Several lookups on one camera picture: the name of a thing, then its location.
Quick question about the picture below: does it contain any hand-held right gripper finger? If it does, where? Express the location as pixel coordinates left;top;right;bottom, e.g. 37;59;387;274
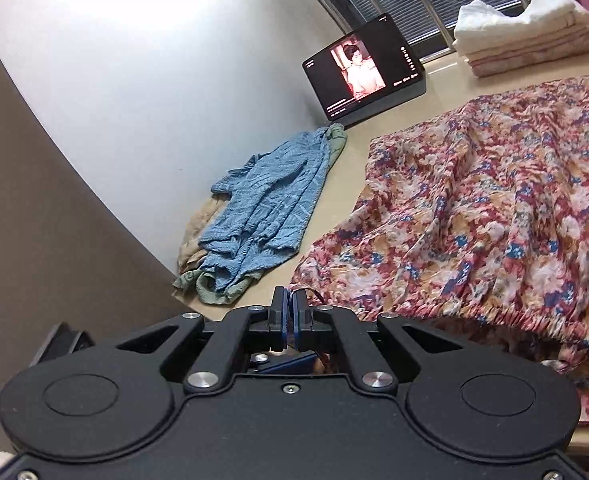
117;287;291;395
294;290;475;395

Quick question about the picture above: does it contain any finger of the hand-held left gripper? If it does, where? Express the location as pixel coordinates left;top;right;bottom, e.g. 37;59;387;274
252;352;322;373

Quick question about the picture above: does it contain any floral print garment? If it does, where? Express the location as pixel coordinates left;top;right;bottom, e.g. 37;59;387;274
290;67;589;431

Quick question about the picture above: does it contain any green garment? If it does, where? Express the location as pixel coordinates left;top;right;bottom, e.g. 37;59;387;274
172;122;347;307

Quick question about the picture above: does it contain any blue knit garment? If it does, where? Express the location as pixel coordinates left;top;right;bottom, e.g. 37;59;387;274
197;130;332;293

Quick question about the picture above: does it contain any beige garment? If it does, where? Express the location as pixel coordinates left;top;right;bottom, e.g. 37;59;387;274
177;195;225;273

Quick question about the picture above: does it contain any black tablet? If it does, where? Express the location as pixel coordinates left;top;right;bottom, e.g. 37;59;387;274
301;12;422;122

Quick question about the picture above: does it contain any stack of folded linens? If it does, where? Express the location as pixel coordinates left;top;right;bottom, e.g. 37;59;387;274
453;0;589;78

